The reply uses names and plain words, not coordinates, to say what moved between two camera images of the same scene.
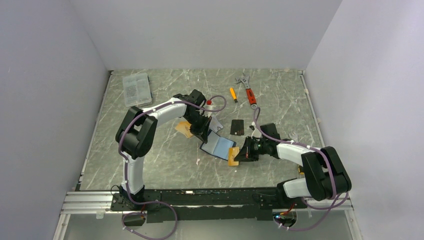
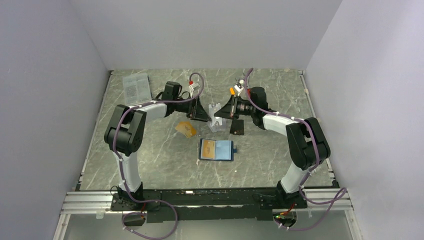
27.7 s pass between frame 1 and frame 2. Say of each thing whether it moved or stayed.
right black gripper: moved
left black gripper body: moved
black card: stayed
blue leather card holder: moved
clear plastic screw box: stayed
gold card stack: stayed
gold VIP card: moved
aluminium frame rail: stayed
